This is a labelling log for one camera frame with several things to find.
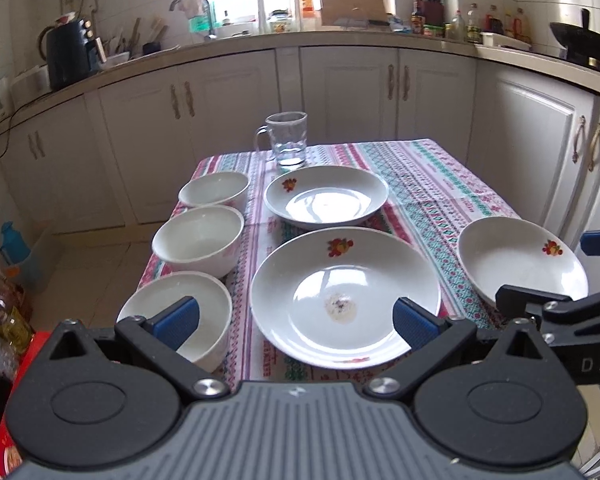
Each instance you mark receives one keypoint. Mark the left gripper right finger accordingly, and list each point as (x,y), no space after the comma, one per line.
(436,344)

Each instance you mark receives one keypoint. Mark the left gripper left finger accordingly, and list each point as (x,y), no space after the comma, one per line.
(154,342)

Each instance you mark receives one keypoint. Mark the white bowl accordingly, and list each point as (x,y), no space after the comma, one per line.
(207,346)
(204,239)
(227,188)

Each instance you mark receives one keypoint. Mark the white flower plate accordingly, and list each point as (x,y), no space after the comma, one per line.
(499,251)
(321,197)

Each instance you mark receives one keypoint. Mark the large stained white plate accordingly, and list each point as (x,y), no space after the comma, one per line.
(326,297)

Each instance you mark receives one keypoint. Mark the white kitchen cabinets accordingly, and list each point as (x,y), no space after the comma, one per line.
(118,154)

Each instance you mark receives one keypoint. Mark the kitchen faucet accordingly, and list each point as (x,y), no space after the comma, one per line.
(199,16)

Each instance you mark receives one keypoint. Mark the patterned tablecloth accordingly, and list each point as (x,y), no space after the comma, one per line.
(432,197)

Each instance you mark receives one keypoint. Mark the oil bottle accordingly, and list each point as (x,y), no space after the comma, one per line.
(14,327)

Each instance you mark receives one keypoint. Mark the blue plastic jug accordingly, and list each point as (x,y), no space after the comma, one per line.
(13,248)

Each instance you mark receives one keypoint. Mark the black wok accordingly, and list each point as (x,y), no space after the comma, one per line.
(581,43)

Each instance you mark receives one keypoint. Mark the glass mug with water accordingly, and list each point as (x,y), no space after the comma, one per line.
(288,136)

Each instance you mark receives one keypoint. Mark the knife block with knives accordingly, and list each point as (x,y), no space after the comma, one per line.
(433,11)

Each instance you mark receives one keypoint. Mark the dark sauce bottle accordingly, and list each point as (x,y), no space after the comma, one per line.
(418,19)

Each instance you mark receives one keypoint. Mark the black electric kettle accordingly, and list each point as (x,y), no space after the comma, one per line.
(71,50)

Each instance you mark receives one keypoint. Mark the wooden cutting board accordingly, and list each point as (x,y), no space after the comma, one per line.
(353,13)

